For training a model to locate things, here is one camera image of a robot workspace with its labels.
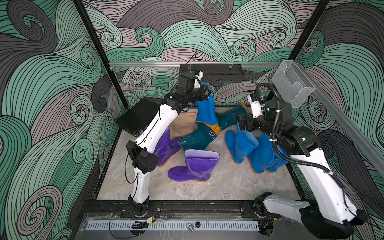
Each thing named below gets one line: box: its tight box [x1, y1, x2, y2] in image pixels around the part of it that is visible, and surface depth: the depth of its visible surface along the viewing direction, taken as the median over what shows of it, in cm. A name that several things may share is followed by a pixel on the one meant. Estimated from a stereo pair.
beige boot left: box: [169, 109, 199, 140], surface depth 94 cm
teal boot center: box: [177, 122, 217, 152], surface depth 99 cm
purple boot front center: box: [167, 149, 220, 182], surface depth 70 cm
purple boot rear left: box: [153, 126, 182, 168], surface depth 87 cm
